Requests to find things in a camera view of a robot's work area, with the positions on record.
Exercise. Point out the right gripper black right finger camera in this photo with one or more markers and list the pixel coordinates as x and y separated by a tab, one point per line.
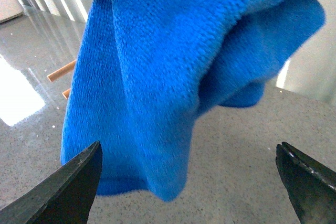
310	185

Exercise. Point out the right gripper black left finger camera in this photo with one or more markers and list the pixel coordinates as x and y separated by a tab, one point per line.
66	196

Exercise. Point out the blue microfiber cloth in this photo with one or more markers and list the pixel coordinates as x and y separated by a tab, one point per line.
148	69

